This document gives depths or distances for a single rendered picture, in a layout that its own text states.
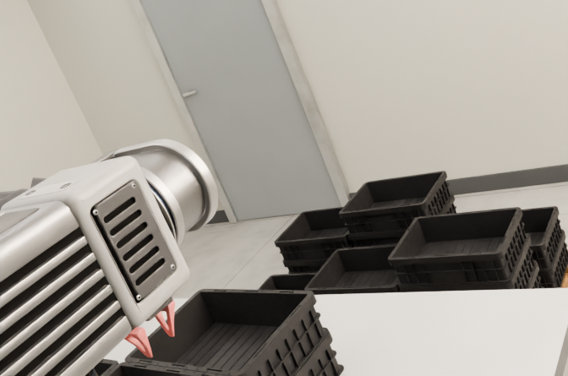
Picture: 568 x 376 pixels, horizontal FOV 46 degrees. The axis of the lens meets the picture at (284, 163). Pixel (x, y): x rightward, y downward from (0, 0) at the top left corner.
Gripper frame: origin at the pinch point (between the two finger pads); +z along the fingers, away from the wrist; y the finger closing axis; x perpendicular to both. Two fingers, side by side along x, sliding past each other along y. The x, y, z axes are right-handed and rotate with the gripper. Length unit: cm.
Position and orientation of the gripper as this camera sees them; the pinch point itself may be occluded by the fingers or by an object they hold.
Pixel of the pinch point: (159, 342)
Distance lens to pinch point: 136.9
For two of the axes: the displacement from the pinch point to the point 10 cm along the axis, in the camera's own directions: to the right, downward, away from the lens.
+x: 7.5, -1.2, -6.5
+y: -5.5, 4.5, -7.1
